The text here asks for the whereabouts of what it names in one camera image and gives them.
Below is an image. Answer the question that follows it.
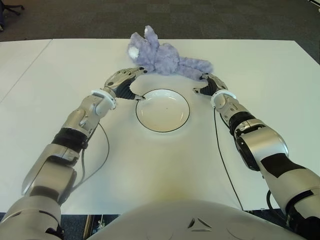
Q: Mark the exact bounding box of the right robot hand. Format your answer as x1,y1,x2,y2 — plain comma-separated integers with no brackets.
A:
191,72,229,97

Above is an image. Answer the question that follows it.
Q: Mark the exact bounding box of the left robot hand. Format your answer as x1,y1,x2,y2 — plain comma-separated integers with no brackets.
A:
103,66,149,101

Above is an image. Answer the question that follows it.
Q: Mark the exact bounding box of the purple plush doll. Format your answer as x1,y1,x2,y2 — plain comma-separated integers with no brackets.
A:
127,25,214,81

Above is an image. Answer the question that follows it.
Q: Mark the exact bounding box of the white plate black rim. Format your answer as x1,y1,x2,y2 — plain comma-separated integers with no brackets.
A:
135,88,192,134

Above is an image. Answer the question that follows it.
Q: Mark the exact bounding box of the black office chair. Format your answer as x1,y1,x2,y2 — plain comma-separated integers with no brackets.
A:
0,0,25,16

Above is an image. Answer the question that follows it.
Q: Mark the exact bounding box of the silver robot torso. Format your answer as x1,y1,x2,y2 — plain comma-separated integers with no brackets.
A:
87,199,308,240

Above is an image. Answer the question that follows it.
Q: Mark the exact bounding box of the chrome stand under table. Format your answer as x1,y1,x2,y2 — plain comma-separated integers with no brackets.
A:
83,213,123,235

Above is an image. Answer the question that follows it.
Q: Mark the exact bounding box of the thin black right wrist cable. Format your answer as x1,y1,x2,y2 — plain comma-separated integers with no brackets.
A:
213,107,245,211

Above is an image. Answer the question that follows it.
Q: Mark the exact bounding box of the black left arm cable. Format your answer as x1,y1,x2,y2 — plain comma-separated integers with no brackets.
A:
72,122,111,191

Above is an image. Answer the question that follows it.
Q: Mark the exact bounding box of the thick black right elbow cable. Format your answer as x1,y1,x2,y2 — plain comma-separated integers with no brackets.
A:
266,189,288,214

